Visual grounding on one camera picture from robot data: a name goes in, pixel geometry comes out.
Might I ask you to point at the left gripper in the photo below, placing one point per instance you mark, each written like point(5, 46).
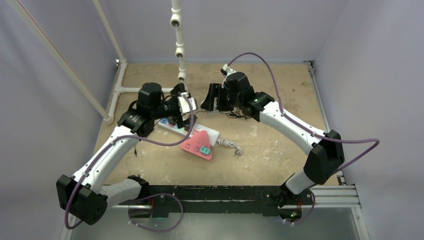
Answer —
point(174, 93)

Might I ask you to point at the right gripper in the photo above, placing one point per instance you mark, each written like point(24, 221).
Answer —
point(215, 98)

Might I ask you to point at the pink triangular power socket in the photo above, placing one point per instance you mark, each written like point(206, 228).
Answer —
point(193, 144)

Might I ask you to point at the teal white plug adapter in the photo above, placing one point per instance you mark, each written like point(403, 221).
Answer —
point(205, 150)

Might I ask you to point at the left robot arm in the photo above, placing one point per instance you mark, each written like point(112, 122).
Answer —
point(84, 196)

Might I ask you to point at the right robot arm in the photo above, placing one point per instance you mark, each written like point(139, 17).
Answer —
point(324, 150)

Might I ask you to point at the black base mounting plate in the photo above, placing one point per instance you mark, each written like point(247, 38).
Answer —
point(266, 200)

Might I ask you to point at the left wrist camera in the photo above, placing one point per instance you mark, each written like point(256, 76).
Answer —
point(187, 104)

